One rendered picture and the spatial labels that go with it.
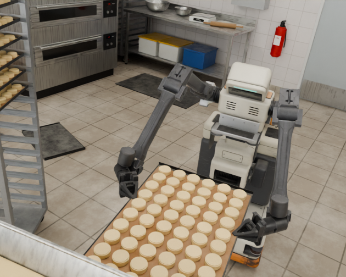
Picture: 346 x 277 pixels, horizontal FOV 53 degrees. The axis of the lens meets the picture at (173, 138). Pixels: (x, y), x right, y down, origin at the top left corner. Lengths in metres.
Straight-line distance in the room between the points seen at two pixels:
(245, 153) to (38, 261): 1.51
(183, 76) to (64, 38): 3.26
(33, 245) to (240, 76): 1.37
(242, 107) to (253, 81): 0.18
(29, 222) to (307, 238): 1.98
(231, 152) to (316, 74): 3.54
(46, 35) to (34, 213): 2.44
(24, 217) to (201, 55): 3.58
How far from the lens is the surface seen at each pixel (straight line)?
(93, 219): 2.70
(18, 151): 2.39
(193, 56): 5.34
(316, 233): 2.97
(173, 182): 1.34
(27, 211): 2.61
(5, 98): 1.96
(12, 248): 0.76
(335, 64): 5.37
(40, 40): 4.41
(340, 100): 5.47
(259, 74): 1.83
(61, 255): 0.70
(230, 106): 1.94
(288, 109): 1.40
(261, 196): 2.48
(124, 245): 1.10
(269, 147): 2.28
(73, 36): 4.72
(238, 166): 2.07
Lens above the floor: 1.82
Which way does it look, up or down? 29 degrees down
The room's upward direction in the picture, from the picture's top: 6 degrees clockwise
